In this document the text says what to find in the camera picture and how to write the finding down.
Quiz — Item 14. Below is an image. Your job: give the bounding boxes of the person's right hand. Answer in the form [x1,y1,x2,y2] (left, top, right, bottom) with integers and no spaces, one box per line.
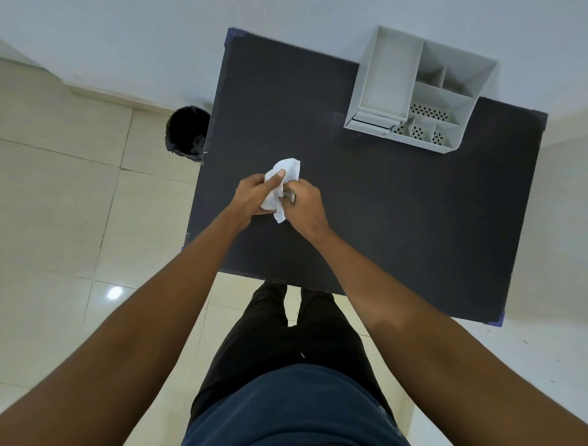
[281,179,331,240]

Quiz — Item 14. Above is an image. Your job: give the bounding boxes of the person's left hand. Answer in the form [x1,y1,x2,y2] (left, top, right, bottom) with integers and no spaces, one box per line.
[228,168,287,230]

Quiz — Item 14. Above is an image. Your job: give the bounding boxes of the white tissue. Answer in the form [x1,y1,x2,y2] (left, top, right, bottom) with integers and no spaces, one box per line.
[260,158,301,224]

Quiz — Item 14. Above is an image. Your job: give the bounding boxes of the person's left forearm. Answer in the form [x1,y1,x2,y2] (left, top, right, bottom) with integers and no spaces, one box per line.
[0,209,249,446]

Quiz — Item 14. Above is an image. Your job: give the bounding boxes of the person's right forearm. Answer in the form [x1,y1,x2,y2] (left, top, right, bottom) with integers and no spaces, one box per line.
[303,226,588,446]

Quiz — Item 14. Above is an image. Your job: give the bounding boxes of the black table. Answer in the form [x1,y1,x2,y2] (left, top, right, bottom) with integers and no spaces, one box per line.
[182,28,548,327]

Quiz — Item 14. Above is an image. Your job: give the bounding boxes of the black waste bin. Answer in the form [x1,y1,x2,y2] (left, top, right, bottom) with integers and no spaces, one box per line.
[165,106,211,162]

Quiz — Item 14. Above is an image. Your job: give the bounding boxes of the black trousers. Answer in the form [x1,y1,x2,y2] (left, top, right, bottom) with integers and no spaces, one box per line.
[189,282,396,425]

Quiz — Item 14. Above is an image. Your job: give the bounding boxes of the white plastic desk organizer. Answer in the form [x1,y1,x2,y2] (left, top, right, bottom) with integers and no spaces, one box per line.
[344,25,499,154]

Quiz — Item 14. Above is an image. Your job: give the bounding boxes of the dark blue shirt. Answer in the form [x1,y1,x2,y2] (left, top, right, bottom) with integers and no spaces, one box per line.
[181,364,411,446]

